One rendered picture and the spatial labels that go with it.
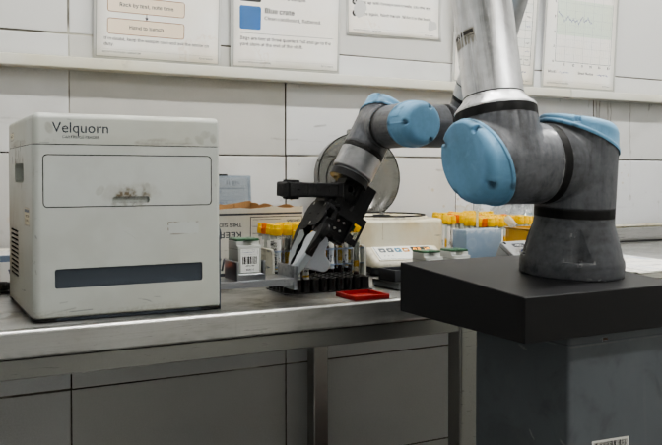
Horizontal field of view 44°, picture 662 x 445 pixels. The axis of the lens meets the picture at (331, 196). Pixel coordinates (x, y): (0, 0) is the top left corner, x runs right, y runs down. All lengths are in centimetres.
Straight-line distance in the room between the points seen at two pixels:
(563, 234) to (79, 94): 113
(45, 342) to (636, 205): 203
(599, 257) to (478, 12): 38
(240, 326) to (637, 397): 59
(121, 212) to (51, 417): 80
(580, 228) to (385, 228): 65
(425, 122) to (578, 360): 45
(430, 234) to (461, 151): 70
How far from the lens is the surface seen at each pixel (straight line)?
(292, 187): 138
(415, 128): 134
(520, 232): 178
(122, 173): 126
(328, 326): 136
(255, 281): 135
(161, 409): 201
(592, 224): 122
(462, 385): 156
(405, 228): 179
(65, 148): 124
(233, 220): 163
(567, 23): 260
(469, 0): 120
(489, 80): 116
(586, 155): 120
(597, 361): 120
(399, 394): 229
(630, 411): 126
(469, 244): 168
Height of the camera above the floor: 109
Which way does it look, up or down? 1 degrees down
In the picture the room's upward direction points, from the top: straight up
